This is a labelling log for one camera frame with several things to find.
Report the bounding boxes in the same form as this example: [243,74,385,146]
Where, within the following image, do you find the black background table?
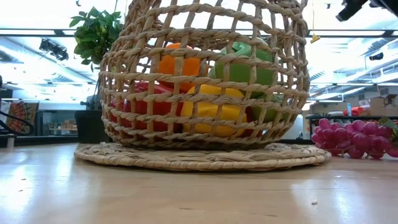
[306,114,398,121]

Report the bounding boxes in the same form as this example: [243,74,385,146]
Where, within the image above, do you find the cardboard box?
[384,94,398,116]
[369,96,388,116]

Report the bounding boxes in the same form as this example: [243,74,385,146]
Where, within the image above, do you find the purple grape bunch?
[310,116,398,159]

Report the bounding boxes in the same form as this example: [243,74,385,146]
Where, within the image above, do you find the woven wicker basket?
[98,0,311,151]

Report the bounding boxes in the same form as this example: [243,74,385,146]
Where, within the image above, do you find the black curved cable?
[0,110,35,138]

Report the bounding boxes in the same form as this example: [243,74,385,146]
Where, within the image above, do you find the black ceiling spotlight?
[39,39,70,62]

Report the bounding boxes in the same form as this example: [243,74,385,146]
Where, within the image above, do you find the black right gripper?
[335,0,398,22]

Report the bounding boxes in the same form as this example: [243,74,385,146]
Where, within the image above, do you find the green potted plant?
[68,6,125,144]

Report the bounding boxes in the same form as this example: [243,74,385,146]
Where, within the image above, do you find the green pear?
[248,93,286,124]

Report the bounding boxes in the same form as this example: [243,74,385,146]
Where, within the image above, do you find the dark red apple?
[244,107,262,138]

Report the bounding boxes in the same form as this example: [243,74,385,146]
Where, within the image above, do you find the yellow bell pepper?
[181,83,249,138]

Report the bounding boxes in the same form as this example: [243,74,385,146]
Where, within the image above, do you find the orange fruit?
[157,42,205,93]

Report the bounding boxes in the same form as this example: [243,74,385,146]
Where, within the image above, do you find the black aluminium table frame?
[0,134,315,147]

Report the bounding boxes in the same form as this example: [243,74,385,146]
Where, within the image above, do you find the red background object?
[343,106,373,116]

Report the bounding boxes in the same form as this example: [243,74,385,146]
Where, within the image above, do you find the dark shelf unit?
[35,109,78,138]

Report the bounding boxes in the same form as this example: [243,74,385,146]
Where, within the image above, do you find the green bell pepper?
[208,41,276,98]

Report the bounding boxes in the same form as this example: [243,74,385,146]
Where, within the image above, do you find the round woven seagrass mat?
[73,141,332,172]

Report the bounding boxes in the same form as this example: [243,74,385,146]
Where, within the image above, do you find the orange patterned wall picture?
[6,101,40,136]

